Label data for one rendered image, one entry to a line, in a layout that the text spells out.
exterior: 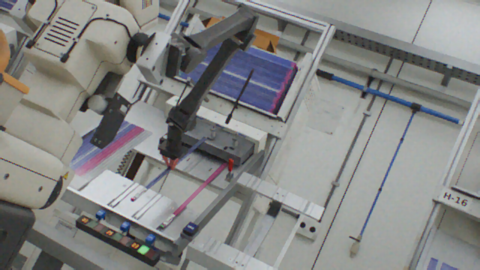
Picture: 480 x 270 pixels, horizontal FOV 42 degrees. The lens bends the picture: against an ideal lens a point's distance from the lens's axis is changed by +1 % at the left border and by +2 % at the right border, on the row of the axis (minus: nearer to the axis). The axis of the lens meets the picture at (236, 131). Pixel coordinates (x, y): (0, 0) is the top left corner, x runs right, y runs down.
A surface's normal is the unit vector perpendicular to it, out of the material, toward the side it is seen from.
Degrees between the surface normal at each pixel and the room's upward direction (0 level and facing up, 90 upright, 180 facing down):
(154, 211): 46
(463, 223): 90
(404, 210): 90
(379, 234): 90
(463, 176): 90
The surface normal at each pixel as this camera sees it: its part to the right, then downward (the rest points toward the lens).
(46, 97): -0.18, -0.41
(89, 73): 0.87, 0.36
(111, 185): 0.13, -0.82
